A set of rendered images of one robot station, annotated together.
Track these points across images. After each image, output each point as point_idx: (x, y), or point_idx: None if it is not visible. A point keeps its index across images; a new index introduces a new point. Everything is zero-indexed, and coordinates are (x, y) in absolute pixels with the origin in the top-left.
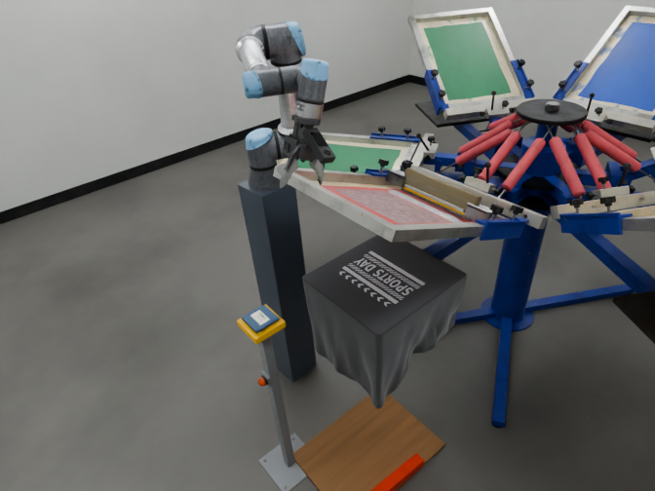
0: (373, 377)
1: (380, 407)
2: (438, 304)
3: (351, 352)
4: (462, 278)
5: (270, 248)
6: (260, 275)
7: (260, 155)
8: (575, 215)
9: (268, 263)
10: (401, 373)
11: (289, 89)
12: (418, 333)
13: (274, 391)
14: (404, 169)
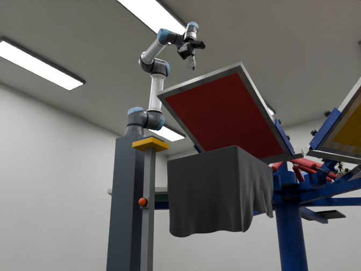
0: (233, 193)
1: (242, 230)
2: (261, 169)
3: (211, 190)
4: (270, 166)
5: (134, 172)
6: (116, 209)
7: (137, 115)
8: (316, 133)
9: (129, 189)
10: (250, 209)
11: (179, 38)
12: (255, 180)
13: (149, 218)
14: None
